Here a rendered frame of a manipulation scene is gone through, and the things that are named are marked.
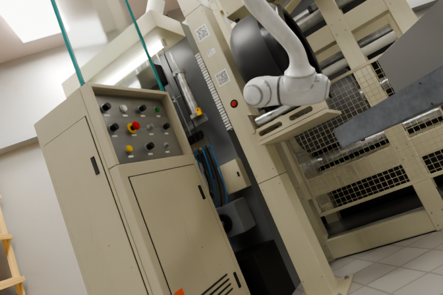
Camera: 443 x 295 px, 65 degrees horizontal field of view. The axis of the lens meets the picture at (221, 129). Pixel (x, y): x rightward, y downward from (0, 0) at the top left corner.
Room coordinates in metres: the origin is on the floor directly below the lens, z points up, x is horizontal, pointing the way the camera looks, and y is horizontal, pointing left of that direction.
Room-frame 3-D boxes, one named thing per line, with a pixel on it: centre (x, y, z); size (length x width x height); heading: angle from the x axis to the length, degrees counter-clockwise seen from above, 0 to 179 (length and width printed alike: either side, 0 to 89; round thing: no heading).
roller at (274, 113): (1.66, -0.32, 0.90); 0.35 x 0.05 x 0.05; 63
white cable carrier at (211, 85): (1.90, -0.06, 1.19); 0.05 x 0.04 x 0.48; 153
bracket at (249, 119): (1.87, -0.22, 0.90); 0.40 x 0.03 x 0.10; 153
